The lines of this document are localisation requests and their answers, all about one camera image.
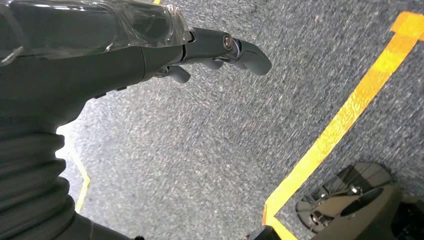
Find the yellow floor tape marking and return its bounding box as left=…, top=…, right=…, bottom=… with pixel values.
left=64, top=132, right=91, bottom=214
left=261, top=11, right=424, bottom=240

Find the glossy black robot foot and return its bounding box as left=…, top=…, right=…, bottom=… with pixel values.
left=295, top=161, right=424, bottom=240

